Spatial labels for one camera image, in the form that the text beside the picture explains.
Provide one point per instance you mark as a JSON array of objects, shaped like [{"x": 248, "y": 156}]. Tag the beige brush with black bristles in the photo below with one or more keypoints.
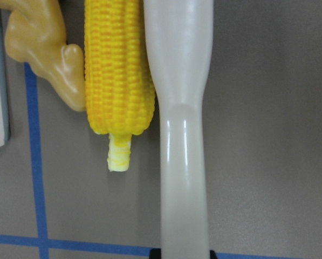
[{"x": 179, "y": 41}]

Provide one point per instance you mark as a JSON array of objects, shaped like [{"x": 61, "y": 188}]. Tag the yellow toy corn cob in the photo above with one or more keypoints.
[{"x": 120, "y": 94}]

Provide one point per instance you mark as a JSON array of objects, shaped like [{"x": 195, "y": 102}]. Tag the orange toy ginger root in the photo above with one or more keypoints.
[{"x": 36, "y": 35}]

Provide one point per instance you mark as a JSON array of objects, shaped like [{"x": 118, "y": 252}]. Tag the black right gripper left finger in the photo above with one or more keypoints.
[{"x": 155, "y": 254}]

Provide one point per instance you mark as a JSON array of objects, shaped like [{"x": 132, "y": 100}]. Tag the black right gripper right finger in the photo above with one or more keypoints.
[{"x": 212, "y": 254}]

